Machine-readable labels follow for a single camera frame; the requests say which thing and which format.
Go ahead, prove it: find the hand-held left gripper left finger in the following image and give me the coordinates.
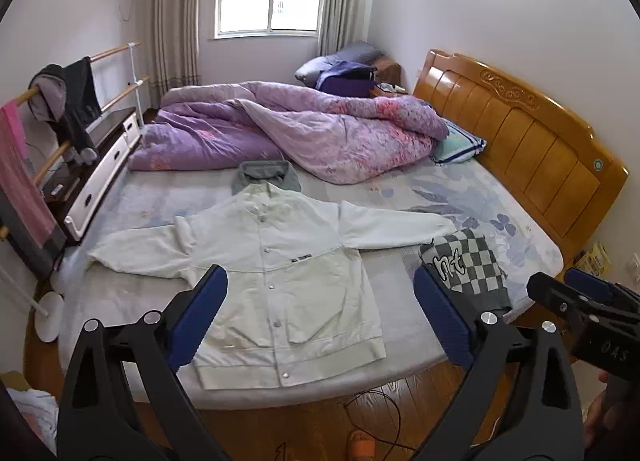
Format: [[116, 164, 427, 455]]
[[56, 264, 230, 461]]

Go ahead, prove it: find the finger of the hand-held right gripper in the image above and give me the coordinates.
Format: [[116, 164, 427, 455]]
[[564, 267, 640, 309], [526, 271, 640, 324]]

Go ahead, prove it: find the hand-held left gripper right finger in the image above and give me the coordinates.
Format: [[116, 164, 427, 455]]
[[407, 267, 585, 461]]

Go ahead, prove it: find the grey white checkered cardigan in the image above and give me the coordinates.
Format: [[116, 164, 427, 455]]
[[419, 228, 513, 314]]

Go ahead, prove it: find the white snap button jacket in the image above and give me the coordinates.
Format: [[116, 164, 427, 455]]
[[86, 182, 458, 390]]

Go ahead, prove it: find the wooden bar clothes rack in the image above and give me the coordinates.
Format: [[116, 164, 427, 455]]
[[0, 42, 151, 342]]

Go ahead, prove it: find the person's right hand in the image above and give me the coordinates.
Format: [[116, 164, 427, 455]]
[[584, 371, 612, 448]]

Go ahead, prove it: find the yellow packet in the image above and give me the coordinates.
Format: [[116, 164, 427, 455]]
[[575, 241, 612, 278]]

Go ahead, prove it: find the leaf print bed sheet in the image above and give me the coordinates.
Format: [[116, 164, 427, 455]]
[[57, 156, 563, 409]]

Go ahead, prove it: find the orange slipper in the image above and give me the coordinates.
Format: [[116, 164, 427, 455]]
[[346, 430, 376, 461]]

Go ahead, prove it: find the wooden bed headboard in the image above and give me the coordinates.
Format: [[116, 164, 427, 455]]
[[412, 48, 630, 259]]

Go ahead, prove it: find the grey collared shirt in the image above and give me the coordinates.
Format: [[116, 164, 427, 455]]
[[231, 159, 303, 194]]

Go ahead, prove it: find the white dark topped cabinet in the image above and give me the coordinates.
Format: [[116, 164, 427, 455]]
[[42, 108, 143, 244]]

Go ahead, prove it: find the light blue pillow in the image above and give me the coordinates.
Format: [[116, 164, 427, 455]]
[[429, 118, 487, 165]]

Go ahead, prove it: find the white pink cloth pile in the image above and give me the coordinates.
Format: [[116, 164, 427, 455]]
[[7, 388, 58, 452]]

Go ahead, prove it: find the pink grey bordered towel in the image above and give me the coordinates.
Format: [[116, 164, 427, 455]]
[[0, 108, 68, 279]]

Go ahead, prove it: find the purple floral quilt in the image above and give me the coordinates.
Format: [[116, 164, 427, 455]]
[[127, 81, 451, 185]]

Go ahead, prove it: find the black jacket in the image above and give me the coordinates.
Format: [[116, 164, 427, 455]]
[[50, 57, 100, 162]]

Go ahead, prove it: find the purple bag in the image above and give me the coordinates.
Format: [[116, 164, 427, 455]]
[[316, 61, 378, 96]]

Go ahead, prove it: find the bright pink cloth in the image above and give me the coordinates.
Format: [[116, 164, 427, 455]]
[[0, 101, 28, 159]]

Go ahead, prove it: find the grey hooded garment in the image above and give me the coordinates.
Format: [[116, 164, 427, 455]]
[[28, 63, 68, 122]]

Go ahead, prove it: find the grey blue bedding pile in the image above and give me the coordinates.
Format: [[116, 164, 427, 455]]
[[295, 42, 383, 84]]

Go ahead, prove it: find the black floor cable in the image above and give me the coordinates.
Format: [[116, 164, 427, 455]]
[[342, 388, 416, 454]]

